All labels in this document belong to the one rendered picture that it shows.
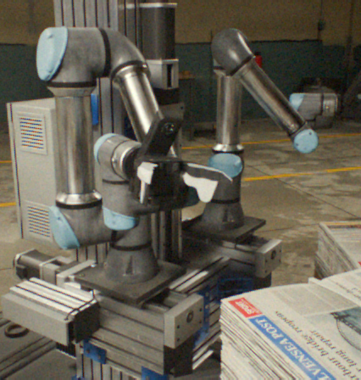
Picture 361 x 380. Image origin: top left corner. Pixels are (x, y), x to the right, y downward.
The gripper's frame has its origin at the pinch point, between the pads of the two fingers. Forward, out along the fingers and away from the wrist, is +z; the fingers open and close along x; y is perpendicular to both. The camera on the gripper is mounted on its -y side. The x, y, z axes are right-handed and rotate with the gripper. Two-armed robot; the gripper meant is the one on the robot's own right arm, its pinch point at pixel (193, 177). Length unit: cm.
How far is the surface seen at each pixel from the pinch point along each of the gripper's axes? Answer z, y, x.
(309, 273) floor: -162, 98, -195
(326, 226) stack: -55, 29, -89
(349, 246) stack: -39, 30, -83
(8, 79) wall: -682, 25, -117
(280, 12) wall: -623, -120, -508
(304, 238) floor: -209, 93, -232
